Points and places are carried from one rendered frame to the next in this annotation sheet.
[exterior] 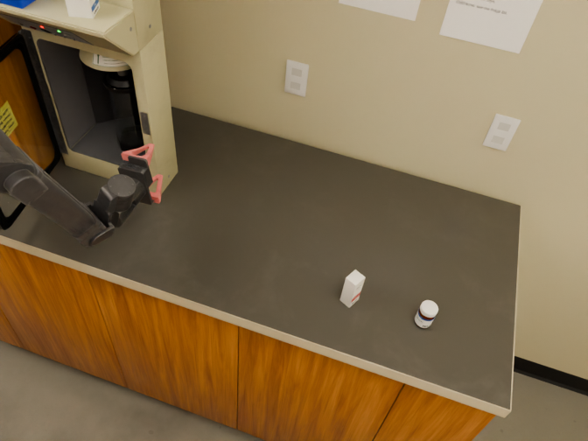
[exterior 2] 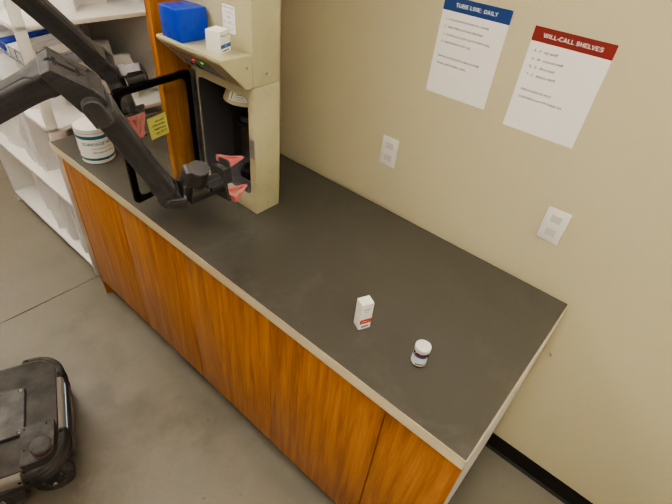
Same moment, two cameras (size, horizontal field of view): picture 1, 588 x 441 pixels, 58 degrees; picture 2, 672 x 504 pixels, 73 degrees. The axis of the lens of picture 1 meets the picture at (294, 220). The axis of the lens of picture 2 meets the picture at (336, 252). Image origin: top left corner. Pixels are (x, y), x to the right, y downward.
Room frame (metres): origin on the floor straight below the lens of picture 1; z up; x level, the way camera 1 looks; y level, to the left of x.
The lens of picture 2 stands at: (-0.08, -0.43, 1.93)
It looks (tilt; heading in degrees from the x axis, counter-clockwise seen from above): 39 degrees down; 24
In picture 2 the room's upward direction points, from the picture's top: 6 degrees clockwise
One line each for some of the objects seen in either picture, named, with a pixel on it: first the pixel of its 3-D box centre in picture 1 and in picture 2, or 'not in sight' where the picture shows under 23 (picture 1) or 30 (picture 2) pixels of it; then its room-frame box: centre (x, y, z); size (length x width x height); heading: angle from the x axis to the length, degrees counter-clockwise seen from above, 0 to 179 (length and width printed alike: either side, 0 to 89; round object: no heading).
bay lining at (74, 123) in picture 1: (121, 87); (251, 127); (1.21, 0.53, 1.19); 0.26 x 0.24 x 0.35; 77
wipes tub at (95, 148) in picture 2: not in sight; (94, 140); (1.02, 1.18, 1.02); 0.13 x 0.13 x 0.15
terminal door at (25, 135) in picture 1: (10, 135); (161, 137); (0.96, 0.72, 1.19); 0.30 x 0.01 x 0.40; 174
